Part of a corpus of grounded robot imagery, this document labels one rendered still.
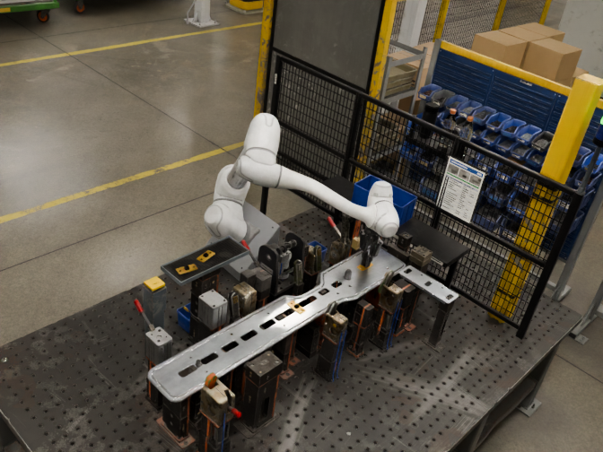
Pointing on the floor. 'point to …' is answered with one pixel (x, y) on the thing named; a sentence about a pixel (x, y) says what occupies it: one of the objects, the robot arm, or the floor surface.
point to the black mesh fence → (432, 185)
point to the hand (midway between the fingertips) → (366, 259)
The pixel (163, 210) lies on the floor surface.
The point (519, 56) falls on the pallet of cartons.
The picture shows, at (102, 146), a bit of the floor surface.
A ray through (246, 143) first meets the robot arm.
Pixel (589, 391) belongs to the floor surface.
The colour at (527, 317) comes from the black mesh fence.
